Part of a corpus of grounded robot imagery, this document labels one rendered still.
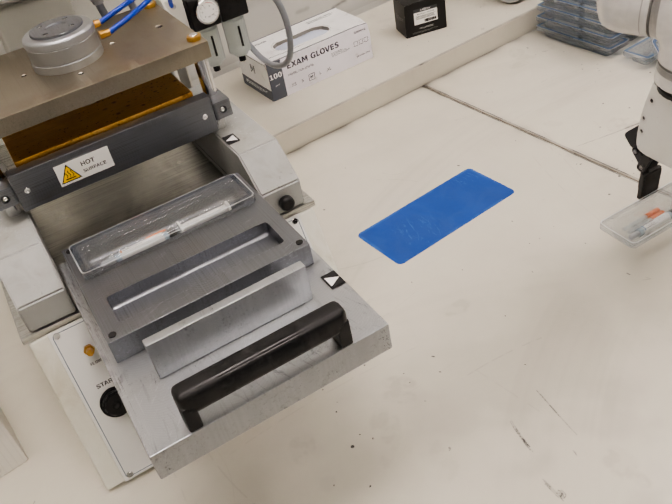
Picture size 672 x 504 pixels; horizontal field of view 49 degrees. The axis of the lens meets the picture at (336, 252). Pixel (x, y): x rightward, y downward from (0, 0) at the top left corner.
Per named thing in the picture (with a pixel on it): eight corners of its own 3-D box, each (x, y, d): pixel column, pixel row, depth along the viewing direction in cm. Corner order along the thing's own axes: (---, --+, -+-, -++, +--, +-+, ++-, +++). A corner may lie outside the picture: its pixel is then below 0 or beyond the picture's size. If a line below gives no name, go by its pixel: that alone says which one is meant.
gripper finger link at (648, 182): (666, 148, 91) (657, 192, 96) (645, 138, 94) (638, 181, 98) (648, 158, 90) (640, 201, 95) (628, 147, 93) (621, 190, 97)
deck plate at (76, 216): (-40, 166, 108) (-43, 160, 107) (177, 81, 119) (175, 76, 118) (23, 345, 75) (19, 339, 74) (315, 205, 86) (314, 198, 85)
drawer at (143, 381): (71, 291, 79) (41, 235, 74) (251, 207, 86) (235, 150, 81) (164, 486, 58) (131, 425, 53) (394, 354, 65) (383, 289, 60)
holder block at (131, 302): (70, 269, 76) (60, 250, 74) (242, 190, 82) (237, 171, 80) (117, 363, 64) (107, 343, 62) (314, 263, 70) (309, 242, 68)
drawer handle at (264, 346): (181, 417, 58) (166, 384, 55) (342, 329, 63) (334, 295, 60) (191, 434, 57) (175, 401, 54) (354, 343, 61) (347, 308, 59)
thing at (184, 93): (1, 135, 91) (-35, 65, 85) (165, 72, 98) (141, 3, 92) (30, 194, 79) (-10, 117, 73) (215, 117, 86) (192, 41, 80)
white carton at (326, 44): (243, 83, 144) (234, 47, 139) (340, 41, 152) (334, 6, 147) (273, 102, 135) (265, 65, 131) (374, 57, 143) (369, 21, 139)
